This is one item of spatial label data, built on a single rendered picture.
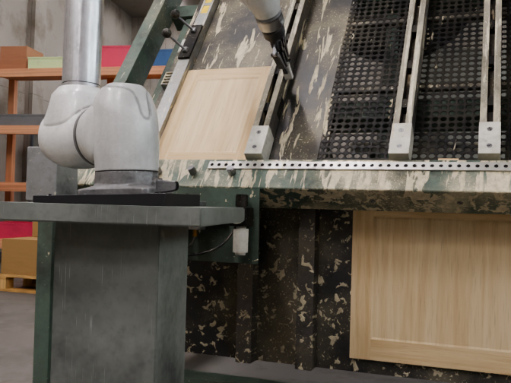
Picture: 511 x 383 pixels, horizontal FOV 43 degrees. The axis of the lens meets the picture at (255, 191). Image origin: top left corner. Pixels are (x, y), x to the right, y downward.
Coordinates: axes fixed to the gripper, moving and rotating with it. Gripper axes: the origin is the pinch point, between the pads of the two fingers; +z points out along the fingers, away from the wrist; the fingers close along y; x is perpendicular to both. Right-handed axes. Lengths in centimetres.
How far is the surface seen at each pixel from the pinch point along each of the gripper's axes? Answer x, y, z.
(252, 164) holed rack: 4.4, -40.9, 2.7
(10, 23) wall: 509, 396, 245
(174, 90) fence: 45.7, -2.5, 3.6
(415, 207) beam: -47, -50, 13
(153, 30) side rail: 69, 36, 4
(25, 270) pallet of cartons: 285, 35, 225
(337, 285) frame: -19, -61, 45
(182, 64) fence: 46.6, 11.7, 3.7
